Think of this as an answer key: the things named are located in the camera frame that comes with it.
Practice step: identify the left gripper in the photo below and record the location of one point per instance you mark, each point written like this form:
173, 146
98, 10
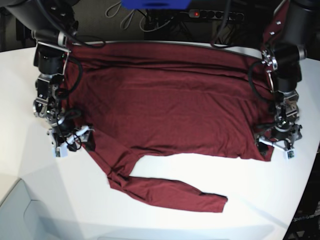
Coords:
278, 137

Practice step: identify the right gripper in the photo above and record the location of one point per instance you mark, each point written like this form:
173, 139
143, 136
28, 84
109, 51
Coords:
72, 137

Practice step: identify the dark red t-shirt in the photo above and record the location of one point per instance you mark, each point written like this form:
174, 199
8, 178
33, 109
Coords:
160, 99

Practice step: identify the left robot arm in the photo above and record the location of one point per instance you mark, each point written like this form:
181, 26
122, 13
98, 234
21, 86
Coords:
284, 47

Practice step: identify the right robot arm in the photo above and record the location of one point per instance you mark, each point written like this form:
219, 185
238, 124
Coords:
53, 26

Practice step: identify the blue box at top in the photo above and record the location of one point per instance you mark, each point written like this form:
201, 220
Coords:
156, 4

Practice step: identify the black power strip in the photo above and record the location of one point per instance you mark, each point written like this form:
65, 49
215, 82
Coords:
215, 15

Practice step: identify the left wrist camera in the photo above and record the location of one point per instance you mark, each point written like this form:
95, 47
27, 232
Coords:
290, 153

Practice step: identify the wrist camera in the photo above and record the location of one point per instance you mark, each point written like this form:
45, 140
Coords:
60, 152
290, 153

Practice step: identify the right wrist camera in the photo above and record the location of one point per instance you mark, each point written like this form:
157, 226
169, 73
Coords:
60, 152

